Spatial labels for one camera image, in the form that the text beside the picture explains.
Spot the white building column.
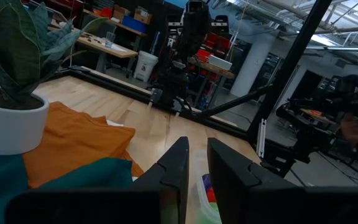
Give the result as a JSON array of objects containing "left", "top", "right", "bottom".
[{"left": 229, "top": 29, "right": 280, "bottom": 99}]

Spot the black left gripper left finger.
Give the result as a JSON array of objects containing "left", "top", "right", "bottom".
[{"left": 4, "top": 136, "right": 190, "bottom": 224}]

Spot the blue storage bin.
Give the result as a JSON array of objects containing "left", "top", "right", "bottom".
[{"left": 122, "top": 14, "right": 151, "bottom": 34}]

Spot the small wooden table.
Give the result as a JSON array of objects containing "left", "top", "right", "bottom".
[{"left": 187, "top": 57, "right": 236, "bottom": 110}]

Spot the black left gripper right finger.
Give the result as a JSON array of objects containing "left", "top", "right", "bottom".
[{"left": 206, "top": 138, "right": 358, "bottom": 224}]

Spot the white cloth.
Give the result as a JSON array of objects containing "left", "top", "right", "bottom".
[{"left": 106, "top": 119, "right": 126, "bottom": 128}]

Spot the green snake plant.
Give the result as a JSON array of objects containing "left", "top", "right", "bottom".
[{"left": 0, "top": 0, "right": 109, "bottom": 103}]

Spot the orange cloth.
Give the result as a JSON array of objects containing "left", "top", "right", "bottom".
[{"left": 22, "top": 101, "right": 145, "bottom": 190}]

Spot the black aluminium rig frame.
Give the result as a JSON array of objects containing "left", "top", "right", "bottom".
[{"left": 53, "top": 0, "right": 334, "bottom": 180}]

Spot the white rectangular box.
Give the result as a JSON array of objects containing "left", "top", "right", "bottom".
[{"left": 208, "top": 54, "right": 234, "bottom": 72}]

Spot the white plant pot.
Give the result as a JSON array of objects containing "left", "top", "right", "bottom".
[{"left": 0, "top": 85, "right": 50, "bottom": 156}]

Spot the clear plastic tupperware container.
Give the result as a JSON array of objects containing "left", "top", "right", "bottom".
[{"left": 194, "top": 173, "right": 223, "bottom": 224}]

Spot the silver aluminium bracket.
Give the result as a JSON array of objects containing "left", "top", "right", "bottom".
[{"left": 255, "top": 118, "right": 267, "bottom": 159}]

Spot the white plastic bucket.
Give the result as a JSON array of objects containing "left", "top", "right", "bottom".
[{"left": 133, "top": 50, "right": 159, "bottom": 83}]

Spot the clear plastic cup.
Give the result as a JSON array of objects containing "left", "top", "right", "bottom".
[{"left": 104, "top": 30, "right": 117, "bottom": 49}]

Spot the red storage bin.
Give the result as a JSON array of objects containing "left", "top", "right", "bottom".
[{"left": 204, "top": 32, "right": 231, "bottom": 52}]

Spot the cardboard box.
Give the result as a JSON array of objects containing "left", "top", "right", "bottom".
[{"left": 134, "top": 7, "right": 153, "bottom": 25}]

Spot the long wooden workbench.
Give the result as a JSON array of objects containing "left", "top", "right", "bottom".
[{"left": 47, "top": 23, "right": 139, "bottom": 74}]

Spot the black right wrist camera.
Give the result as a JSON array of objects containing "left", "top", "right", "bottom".
[{"left": 185, "top": 0, "right": 205, "bottom": 15}]

